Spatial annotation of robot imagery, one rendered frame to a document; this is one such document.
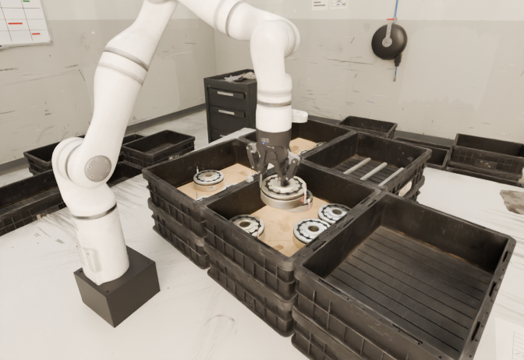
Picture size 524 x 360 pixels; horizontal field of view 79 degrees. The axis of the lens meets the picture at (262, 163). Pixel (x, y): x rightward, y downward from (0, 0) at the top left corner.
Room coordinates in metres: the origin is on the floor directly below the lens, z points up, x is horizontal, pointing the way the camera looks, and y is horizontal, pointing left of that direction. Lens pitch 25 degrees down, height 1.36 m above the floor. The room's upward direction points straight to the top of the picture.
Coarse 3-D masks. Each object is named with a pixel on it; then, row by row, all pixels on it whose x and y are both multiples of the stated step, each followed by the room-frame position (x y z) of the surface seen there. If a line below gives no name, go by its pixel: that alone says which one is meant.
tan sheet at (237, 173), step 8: (232, 168) 1.10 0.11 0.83; (240, 168) 1.10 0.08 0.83; (248, 168) 1.10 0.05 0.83; (224, 176) 1.03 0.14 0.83; (232, 176) 1.03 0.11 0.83; (240, 176) 1.03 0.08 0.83; (192, 184) 0.98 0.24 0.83; (184, 192) 0.92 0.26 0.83; (192, 192) 0.92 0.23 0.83; (200, 192) 0.92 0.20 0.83; (208, 192) 0.92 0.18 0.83; (216, 192) 0.92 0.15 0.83
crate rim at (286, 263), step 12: (312, 168) 0.91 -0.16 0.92; (348, 180) 0.82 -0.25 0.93; (228, 192) 0.75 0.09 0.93; (204, 204) 0.69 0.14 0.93; (360, 204) 0.69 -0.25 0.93; (204, 216) 0.66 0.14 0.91; (216, 216) 0.63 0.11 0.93; (348, 216) 0.63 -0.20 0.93; (228, 228) 0.60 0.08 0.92; (240, 228) 0.59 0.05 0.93; (240, 240) 0.57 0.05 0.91; (252, 240) 0.54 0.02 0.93; (312, 240) 0.54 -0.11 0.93; (264, 252) 0.52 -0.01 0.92; (276, 252) 0.51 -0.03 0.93; (300, 252) 0.51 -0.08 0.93; (276, 264) 0.50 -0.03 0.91; (288, 264) 0.48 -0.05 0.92
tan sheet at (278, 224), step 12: (324, 204) 0.84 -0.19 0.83; (264, 216) 0.78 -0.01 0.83; (276, 216) 0.78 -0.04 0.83; (288, 216) 0.78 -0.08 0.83; (300, 216) 0.78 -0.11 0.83; (312, 216) 0.78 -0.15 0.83; (264, 228) 0.72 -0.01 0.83; (276, 228) 0.72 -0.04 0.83; (288, 228) 0.72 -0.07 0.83; (264, 240) 0.67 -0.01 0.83; (276, 240) 0.67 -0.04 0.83; (288, 240) 0.67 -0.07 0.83; (288, 252) 0.62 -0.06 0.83
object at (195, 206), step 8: (216, 144) 1.10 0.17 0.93; (192, 152) 1.02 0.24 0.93; (200, 152) 1.04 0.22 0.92; (168, 160) 0.96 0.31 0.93; (176, 160) 0.97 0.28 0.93; (288, 160) 0.96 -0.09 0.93; (144, 168) 0.89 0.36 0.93; (152, 168) 0.90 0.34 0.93; (272, 168) 0.89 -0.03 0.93; (144, 176) 0.87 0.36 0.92; (152, 176) 0.84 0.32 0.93; (256, 176) 0.84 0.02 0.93; (160, 184) 0.80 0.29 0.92; (168, 184) 0.79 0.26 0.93; (240, 184) 0.79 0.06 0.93; (168, 192) 0.77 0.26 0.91; (176, 192) 0.74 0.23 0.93; (224, 192) 0.74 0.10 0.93; (184, 200) 0.72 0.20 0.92; (192, 200) 0.70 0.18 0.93; (200, 200) 0.70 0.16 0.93; (192, 208) 0.70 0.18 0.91
